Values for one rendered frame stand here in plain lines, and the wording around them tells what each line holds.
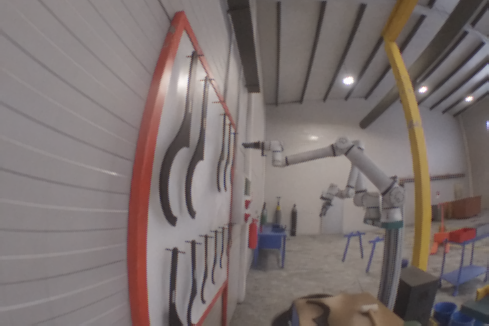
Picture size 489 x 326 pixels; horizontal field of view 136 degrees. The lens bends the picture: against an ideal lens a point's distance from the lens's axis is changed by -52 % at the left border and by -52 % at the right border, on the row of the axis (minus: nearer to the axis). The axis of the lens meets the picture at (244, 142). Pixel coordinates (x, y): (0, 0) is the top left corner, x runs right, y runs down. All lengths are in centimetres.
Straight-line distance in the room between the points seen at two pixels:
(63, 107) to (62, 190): 17
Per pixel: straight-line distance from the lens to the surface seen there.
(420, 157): 290
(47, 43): 48
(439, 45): 713
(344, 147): 163
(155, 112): 68
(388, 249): 231
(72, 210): 51
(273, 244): 651
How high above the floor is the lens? 166
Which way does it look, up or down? 16 degrees up
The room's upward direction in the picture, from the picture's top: 3 degrees clockwise
